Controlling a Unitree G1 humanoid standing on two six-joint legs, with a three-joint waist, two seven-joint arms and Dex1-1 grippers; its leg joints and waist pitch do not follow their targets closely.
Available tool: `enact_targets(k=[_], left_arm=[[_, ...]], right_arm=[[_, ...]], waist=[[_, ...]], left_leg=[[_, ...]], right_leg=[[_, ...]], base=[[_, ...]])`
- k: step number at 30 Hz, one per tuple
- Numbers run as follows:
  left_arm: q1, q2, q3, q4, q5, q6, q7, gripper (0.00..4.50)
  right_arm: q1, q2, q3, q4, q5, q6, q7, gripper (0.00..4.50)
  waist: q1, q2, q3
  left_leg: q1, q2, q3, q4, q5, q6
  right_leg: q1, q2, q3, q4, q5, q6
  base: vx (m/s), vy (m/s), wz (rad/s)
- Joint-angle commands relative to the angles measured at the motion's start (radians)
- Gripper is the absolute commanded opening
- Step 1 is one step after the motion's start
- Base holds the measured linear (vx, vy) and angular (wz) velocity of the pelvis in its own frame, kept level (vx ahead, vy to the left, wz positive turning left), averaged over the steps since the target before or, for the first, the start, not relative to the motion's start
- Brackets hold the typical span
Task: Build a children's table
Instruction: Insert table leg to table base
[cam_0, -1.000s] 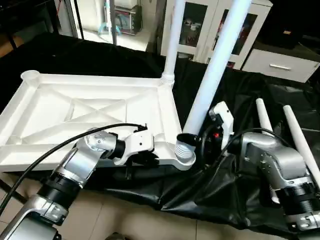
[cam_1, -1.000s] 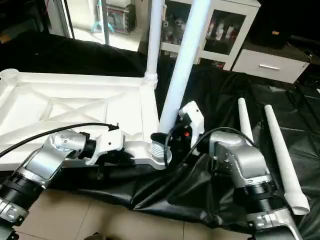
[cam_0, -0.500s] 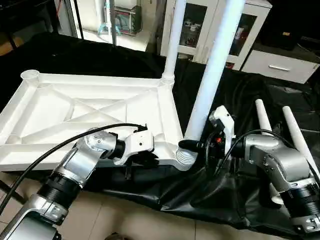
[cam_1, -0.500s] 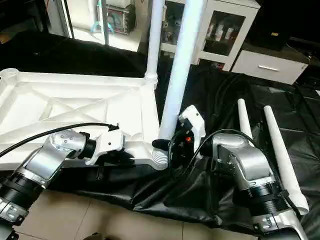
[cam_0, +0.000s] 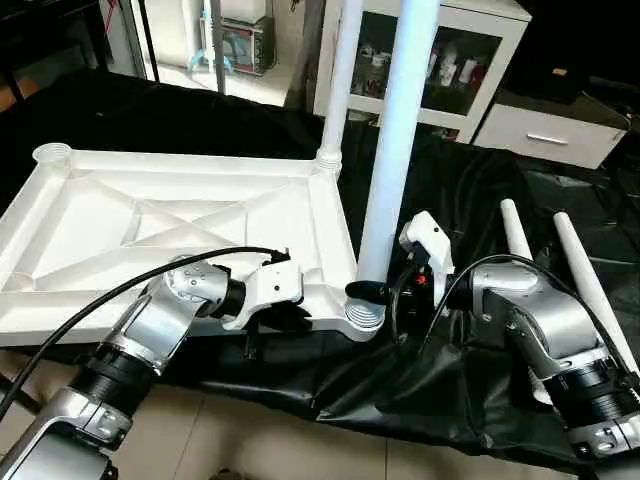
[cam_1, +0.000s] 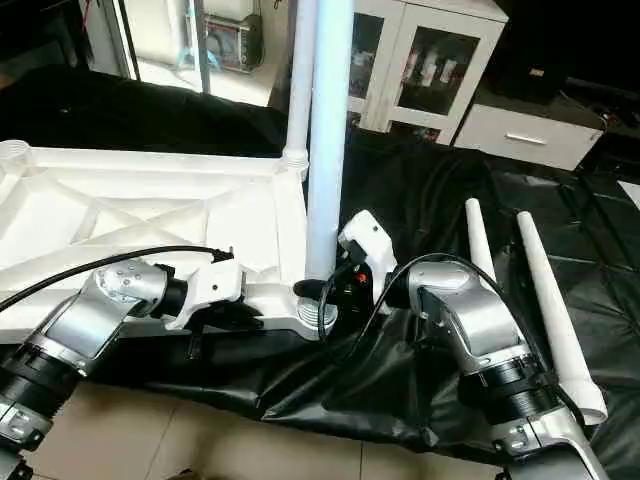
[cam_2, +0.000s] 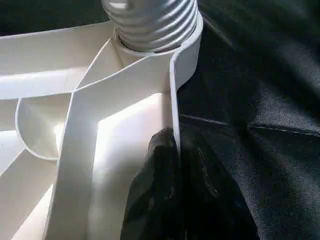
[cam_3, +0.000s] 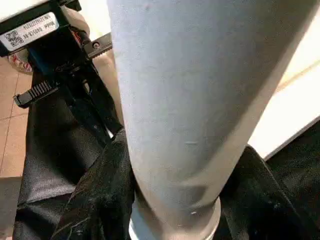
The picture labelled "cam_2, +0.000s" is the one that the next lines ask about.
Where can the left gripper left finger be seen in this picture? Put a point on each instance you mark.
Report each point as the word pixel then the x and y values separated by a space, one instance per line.
pixel 152 195

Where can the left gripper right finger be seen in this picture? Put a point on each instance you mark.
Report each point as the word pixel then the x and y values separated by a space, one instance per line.
pixel 212 200

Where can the white plastic table top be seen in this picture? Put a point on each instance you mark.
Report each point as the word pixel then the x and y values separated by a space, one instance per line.
pixel 75 125

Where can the white plastic table leg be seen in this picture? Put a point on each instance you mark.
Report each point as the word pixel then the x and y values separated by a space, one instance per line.
pixel 155 22

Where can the black work mat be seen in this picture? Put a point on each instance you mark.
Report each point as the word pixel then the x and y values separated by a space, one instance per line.
pixel 265 125

